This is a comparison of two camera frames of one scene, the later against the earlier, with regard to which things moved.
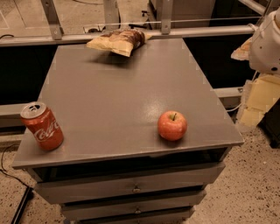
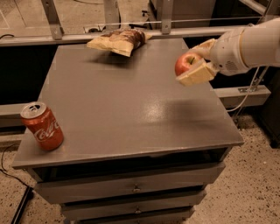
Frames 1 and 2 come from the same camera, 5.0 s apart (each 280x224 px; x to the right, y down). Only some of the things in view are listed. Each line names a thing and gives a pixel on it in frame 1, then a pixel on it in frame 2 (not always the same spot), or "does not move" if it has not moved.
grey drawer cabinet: [114, 166] does not move
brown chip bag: [122, 41] does not move
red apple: [172, 125] → [185, 62]
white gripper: [266, 48] → [227, 52]
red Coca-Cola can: [42, 125] does not move
